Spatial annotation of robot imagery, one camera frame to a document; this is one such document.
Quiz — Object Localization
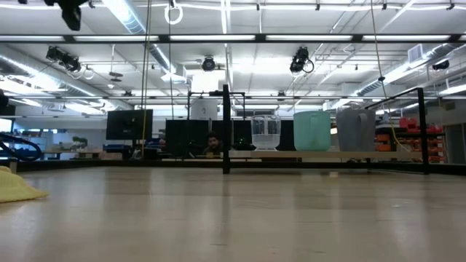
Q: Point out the black partition panel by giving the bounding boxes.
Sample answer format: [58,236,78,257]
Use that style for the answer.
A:
[165,119,296,159]

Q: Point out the person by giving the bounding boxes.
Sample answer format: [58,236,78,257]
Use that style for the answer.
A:
[202,131,224,156]

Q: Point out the black overhead camera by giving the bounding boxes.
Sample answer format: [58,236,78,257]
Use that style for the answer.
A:
[201,56,217,72]

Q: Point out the white cable ring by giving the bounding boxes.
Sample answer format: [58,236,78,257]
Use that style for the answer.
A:
[163,2,184,26]

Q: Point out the black station frame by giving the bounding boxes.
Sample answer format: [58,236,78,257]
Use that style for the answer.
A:
[186,90,247,161]

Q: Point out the yellow cloth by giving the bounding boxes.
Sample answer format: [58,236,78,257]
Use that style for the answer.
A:
[0,165,50,204]

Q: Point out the black monitor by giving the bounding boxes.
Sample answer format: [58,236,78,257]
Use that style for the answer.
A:
[106,108,154,141]

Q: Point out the grey faceted mug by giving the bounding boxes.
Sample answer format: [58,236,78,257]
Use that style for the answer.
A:
[335,107,377,153]

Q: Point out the thick yellow cable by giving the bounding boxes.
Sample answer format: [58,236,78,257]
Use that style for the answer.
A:
[140,0,152,157]

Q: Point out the black ceiling-mounted camera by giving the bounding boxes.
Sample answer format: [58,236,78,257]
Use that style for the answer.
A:
[45,46,82,73]
[289,46,315,75]

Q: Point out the red storage bins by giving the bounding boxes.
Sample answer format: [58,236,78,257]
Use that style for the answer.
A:
[376,116,446,163]

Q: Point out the thin hanging yellow cable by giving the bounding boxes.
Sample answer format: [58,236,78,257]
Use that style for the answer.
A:
[370,0,413,153]

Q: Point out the turquoise mug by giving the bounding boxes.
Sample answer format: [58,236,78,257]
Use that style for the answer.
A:
[293,110,332,152]

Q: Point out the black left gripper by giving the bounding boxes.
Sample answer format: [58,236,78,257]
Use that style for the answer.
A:
[43,0,90,32]

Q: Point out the black corrugated hose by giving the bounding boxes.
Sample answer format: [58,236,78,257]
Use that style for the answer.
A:
[0,131,43,162]

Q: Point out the clear glass cup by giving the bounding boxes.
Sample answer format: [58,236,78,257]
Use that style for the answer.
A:
[250,114,282,151]

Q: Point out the black table frame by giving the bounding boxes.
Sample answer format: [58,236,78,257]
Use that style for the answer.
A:
[0,33,466,44]

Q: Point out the wooden shelf board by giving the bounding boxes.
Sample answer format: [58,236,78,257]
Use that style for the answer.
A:
[228,150,425,160]

